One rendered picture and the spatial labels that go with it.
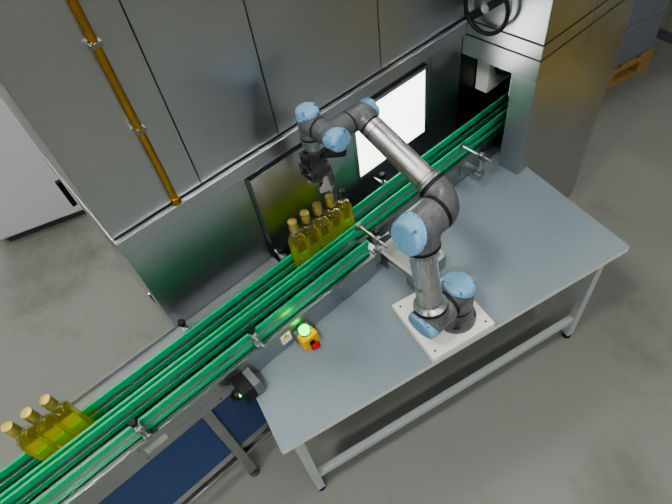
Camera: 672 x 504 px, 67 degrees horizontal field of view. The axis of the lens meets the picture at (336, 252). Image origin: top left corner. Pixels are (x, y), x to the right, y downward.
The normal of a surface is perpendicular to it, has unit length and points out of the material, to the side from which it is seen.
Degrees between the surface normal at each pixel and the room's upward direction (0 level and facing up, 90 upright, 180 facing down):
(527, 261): 0
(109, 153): 90
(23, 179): 90
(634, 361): 0
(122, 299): 0
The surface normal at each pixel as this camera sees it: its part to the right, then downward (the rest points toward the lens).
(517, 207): -0.12, -0.62
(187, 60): 0.66, 0.53
